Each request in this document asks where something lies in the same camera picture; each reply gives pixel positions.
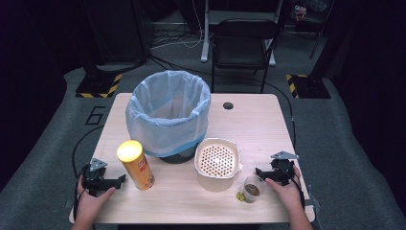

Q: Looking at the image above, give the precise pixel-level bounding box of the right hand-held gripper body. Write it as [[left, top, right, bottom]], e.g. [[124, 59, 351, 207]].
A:
[[269, 150, 301, 187]]

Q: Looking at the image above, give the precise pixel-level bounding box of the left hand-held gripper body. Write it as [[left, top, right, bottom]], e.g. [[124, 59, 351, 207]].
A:
[[80, 157, 112, 196]]

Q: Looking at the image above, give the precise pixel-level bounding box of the clear plastic cup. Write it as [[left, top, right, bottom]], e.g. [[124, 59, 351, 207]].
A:
[[241, 174, 266, 204]]

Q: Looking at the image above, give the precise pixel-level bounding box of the cream strainer basin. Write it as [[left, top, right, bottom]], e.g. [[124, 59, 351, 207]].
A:
[[193, 137, 243, 194]]

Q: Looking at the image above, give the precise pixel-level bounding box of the person's left hand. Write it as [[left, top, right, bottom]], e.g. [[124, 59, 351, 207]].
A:
[[76, 176, 117, 224]]

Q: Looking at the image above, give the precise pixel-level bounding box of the person's right hand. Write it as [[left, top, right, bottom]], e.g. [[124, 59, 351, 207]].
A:
[[264, 165, 305, 213]]

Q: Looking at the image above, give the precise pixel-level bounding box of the yellow chips can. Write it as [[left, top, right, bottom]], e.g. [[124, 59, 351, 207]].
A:
[[116, 139, 156, 192]]

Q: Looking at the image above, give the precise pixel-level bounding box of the striped black stand base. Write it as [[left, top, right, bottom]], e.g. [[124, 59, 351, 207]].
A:
[[285, 73, 332, 100], [75, 72, 124, 100]]

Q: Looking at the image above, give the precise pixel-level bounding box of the black folding chair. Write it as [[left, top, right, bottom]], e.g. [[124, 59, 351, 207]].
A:
[[210, 17, 280, 95]]

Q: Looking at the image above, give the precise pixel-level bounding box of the black tripod stand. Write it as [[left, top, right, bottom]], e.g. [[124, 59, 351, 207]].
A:
[[308, 0, 338, 60]]

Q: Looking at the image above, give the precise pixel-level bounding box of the black cabinet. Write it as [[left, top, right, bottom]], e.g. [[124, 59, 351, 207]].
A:
[[79, 0, 151, 66]]

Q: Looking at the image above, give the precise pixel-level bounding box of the left hand-held gripper cable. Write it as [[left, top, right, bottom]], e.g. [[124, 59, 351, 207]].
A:
[[71, 124, 105, 222]]

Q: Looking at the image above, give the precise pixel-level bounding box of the hand-held gripper cable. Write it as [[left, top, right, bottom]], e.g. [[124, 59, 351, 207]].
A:
[[277, 164, 306, 209], [71, 124, 105, 222]]

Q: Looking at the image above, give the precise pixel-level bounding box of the right hand-held gripper cable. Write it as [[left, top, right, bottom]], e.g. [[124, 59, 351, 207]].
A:
[[277, 164, 306, 209]]

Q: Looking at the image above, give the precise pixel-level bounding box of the white desk frame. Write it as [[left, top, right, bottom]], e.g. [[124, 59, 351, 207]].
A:
[[199, 0, 285, 68]]

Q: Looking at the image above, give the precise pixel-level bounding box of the white floor cable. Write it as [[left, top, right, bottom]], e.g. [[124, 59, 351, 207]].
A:
[[149, 0, 205, 51]]

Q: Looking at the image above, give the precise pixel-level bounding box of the bundle of black cables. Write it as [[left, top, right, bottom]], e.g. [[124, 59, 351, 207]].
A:
[[151, 28, 192, 47]]

